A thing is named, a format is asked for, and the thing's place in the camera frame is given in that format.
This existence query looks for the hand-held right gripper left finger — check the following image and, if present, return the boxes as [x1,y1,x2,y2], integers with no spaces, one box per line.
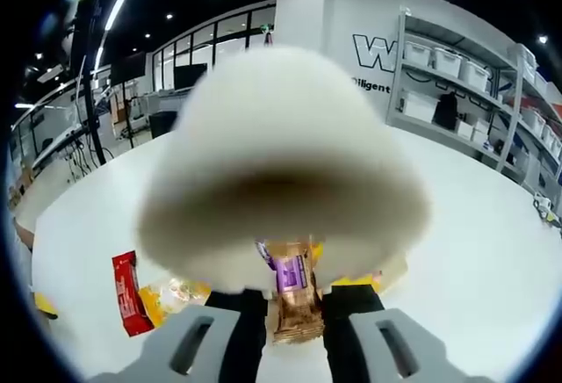
[87,287,269,383]

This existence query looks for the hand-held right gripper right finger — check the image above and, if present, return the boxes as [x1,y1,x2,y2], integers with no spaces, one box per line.
[322,283,474,383]

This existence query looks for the brown purple food packet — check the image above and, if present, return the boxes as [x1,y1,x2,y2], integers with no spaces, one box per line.
[254,237,327,346]

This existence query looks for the yellow food packet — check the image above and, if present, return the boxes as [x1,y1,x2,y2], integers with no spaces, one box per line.
[137,278,213,329]

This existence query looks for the beige food container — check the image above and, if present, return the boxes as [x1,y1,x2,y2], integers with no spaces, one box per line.
[374,254,410,293]

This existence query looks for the long red food packet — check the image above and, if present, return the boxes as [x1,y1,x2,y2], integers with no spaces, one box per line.
[111,249,155,337]

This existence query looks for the white food tongs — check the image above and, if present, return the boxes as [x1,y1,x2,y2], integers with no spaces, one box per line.
[135,44,434,301]

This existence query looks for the black tripod stand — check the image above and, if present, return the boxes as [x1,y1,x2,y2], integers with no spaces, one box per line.
[68,0,110,168]

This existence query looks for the white cardboard box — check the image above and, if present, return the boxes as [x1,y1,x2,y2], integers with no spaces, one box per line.
[400,92,441,123]

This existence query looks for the black backpack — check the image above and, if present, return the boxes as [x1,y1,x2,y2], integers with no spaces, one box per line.
[433,92,459,130]

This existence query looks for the black desk monitor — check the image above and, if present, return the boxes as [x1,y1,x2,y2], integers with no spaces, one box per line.
[173,62,209,90]

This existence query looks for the grey metal shelf rack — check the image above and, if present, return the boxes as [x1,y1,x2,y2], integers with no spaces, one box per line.
[385,4,562,192]

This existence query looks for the ceiling light strip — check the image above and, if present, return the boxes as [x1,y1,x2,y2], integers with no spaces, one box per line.
[92,0,128,72]

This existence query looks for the black wall monitor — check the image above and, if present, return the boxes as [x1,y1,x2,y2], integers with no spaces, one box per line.
[109,51,147,88]

